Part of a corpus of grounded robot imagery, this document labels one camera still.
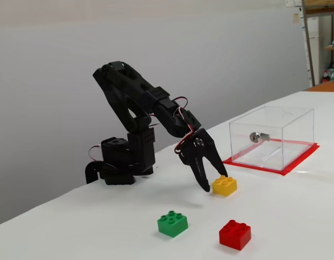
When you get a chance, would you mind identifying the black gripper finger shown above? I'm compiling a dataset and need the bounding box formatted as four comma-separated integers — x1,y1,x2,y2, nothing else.
204,140,229,178
189,156,211,193

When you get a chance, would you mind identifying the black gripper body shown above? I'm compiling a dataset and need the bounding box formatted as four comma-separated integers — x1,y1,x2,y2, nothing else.
178,128,214,166

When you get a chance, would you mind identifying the yellow lego brick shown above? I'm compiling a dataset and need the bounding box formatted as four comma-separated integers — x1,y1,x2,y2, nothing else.
211,175,238,197

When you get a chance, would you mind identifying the green lego brick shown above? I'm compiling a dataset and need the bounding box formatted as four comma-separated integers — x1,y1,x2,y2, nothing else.
157,210,189,238

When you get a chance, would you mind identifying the red lego brick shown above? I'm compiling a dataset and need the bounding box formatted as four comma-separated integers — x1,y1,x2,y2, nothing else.
219,219,252,251

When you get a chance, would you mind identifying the transparent plastic box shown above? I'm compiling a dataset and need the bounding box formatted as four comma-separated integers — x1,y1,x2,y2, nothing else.
228,106,315,171

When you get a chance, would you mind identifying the silver cam lock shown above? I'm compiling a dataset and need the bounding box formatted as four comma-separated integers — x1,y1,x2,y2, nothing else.
249,132,271,144

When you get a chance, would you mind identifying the orange wooden table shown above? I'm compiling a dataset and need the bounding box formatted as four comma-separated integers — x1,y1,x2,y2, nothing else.
304,81,334,93

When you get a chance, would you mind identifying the white cabinet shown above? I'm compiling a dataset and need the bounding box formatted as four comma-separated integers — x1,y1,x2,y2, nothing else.
307,17,322,83

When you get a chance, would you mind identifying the red white wrist cable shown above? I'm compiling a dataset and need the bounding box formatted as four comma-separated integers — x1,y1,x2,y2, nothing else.
172,96,196,155

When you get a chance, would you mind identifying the red tape frame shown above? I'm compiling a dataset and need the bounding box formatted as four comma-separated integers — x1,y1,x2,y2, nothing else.
222,138,320,177

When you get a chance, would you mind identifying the red white base cable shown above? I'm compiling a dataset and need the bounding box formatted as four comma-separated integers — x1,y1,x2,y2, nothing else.
88,145,103,163

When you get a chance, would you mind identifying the metal shelf post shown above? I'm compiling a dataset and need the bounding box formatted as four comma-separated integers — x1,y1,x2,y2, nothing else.
301,0,316,88

